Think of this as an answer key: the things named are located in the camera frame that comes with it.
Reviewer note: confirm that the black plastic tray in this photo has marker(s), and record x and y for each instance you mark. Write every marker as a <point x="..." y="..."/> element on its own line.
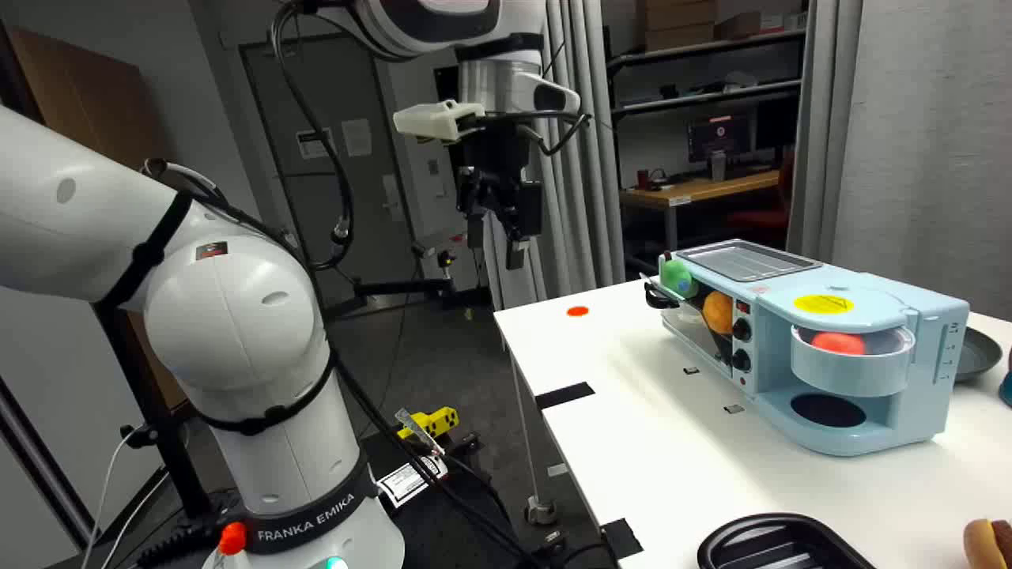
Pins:
<point x="779" y="543"/>

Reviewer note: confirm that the brown toy bread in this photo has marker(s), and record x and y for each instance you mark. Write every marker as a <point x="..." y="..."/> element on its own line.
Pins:
<point x="989" y="544"/>

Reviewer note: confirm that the green toy ball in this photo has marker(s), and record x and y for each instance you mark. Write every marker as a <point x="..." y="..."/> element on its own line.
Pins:
<point x="675" y="275"/>

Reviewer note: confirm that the brown wooden panel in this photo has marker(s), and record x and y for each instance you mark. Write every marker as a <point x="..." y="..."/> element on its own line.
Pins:
<point x="85" y="96"/>

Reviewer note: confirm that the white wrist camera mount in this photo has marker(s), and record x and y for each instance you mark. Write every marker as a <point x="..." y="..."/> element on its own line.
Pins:
<point x="434" y="117"/>

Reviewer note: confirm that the black stand bar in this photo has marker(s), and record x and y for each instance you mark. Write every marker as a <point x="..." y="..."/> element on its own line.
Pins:
<point x="401" y="286"/>

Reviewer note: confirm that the white label card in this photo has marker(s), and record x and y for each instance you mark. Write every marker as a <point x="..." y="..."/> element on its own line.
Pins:
<point x="403" y="481"/>

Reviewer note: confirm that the black shelf equipment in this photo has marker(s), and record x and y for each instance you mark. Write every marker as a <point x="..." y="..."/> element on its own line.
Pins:
<point x="733" y="138"/>

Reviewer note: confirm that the red toy food piece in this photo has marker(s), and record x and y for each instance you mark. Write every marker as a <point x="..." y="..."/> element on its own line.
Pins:
<point x="841" y="344"/>

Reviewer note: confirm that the wooden desk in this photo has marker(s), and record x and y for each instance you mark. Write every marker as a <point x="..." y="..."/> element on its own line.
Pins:
<point x="702" y="190"/>

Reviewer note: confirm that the cardboard box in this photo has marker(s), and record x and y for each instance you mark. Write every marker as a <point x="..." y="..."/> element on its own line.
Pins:
<point x="675" y="21"/>

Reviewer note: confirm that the yellow clamp tool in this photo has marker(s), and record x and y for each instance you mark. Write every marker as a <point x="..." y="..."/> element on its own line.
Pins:
<point x="433" y="421"/>

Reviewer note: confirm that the clear toy oven door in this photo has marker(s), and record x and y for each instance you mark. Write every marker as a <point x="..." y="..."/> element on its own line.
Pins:
<point x="690" y="334"/>

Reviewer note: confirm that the red dot sticker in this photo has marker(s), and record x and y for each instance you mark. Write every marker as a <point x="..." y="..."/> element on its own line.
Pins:
<point x="578" y="312"/>

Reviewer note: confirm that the thin metal table leg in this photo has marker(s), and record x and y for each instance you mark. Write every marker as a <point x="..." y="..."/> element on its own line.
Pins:
<point x="534" y="464"/>

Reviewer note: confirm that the blue cup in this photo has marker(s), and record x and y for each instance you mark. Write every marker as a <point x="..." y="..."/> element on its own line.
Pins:
<point x="1006" y="382"/>

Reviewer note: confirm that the grey door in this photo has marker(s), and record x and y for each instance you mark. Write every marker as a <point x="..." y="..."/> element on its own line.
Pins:
<point x="280" y="222"/>

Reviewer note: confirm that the black tape strip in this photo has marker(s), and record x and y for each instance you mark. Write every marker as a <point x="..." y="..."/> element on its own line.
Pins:
<point x="620" y="540"/>
<point x="566" y="396"/>

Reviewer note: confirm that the dark storage shelf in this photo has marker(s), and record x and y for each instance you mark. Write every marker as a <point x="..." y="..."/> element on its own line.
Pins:
<point x="708" y="96"/>

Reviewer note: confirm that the wide grey curtain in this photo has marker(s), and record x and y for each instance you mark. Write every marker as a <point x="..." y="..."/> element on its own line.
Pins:
<point x="588" y="209"/>

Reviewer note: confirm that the light blue toy oven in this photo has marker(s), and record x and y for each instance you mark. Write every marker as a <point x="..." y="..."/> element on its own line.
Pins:
<point x="843" y="400"/>

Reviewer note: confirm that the narrow grey curtain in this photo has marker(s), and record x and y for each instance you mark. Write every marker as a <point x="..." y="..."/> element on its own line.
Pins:
<point x="824" y="128"/>

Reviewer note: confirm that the black tripod pole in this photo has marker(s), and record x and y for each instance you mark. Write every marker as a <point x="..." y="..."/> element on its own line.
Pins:
<point x="161" y="421"/>

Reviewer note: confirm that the orange toy ball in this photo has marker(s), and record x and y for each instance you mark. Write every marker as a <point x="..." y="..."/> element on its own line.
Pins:
<point x="719" y="312"/>

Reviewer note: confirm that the silver camera device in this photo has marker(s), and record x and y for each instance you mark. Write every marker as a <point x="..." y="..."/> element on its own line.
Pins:
<point x="444" y="263"/>

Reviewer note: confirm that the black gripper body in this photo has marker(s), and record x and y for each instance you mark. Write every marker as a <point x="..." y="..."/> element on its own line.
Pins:
<point x="502" y="160"/>

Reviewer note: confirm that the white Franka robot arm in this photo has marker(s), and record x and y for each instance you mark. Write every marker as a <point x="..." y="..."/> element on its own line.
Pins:
<point x="234" y="317"/>

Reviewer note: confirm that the grey bowl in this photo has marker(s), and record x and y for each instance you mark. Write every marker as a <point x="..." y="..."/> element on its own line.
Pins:
<point x="977" y="355"/>

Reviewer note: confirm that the white paper door notice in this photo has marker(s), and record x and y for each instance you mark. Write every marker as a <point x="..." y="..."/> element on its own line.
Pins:
<point x="355" y="138"/>

